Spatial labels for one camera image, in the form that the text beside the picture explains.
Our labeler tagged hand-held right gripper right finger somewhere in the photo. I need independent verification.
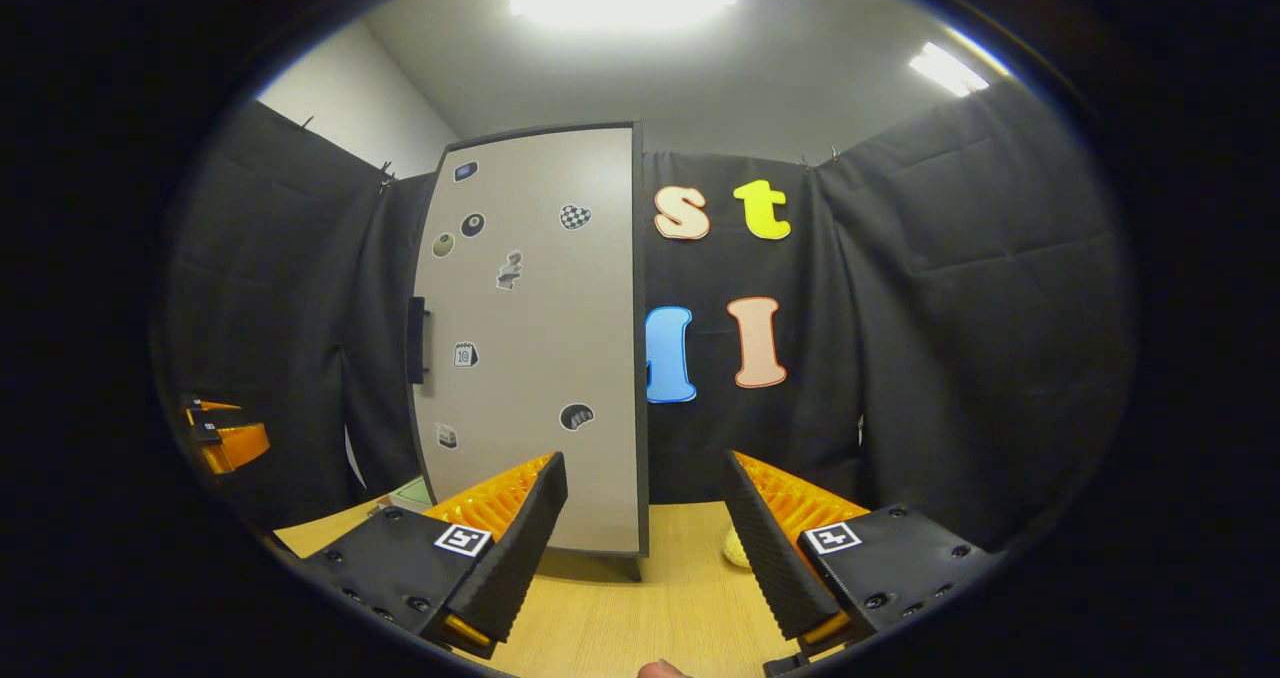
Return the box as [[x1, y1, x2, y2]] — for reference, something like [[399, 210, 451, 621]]
[[722, 449, 1006, 661]]

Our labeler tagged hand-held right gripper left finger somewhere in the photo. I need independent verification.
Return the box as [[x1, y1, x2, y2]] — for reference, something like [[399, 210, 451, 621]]
[[300, 452, 569, 659]]

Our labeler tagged green coaster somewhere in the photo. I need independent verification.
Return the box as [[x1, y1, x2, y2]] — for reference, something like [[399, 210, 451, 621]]
[[388, 476, 435, 515]]

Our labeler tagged black cabinet door handle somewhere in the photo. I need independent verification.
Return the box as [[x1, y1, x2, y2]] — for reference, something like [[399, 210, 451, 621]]
[[405, 296, 431, 386]]

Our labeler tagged black backdrop cloth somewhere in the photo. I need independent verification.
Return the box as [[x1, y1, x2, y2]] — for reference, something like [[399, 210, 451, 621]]
[[150, 78, 1141, 554]]

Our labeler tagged small ceiling light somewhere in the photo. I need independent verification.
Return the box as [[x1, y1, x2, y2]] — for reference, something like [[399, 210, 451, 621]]
[[908, 41, 991, 97]]

